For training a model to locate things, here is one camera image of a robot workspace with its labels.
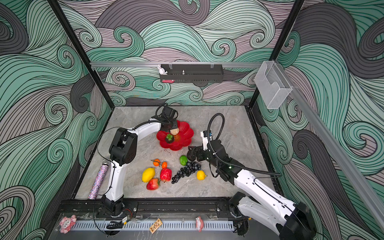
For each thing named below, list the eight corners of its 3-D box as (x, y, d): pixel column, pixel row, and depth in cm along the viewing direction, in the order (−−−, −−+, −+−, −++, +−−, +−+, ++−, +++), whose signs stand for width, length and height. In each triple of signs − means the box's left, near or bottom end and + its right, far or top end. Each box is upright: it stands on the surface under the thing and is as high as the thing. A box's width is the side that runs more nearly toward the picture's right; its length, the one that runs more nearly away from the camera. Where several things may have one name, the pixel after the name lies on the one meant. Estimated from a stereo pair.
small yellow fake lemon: (196, 180, 85) (197, 177, 82) (196, 172, 88) (196, 170, 85) (206, 180, 85) (207, 177, 82) (205, 172, 88) (206, 170, 85)
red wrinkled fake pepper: (160, 182, 83) (159, 179, 79) (161, 171, 87) (160, 168, 83) (171, 182, 83) (170, 179, 79) (172, 171, 87) (171, 168, 83)
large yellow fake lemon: (143, 182, 84) (141, 180, 80) (145, 170, 88) (143, 167, 84) (153, 182, 84) (152, 180, 80) (155, 170, 88) (154, 167, 85)
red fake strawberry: (148, 190, 81) (146, 188, 78) (149, 180, 84) (148, 178, 81) (159, 190, 81) (158, 188, 78) (160, 180, 84) (159, 178, 81)
